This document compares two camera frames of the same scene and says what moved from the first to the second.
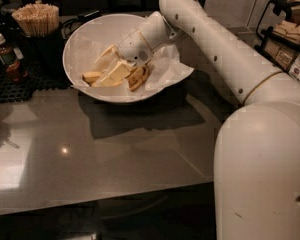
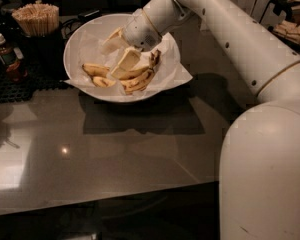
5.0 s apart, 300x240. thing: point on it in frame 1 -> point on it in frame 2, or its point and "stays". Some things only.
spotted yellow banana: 91,76 -> 99,70
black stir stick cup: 44,55 stays
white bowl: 98,68 stays
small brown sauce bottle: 11,57 stays
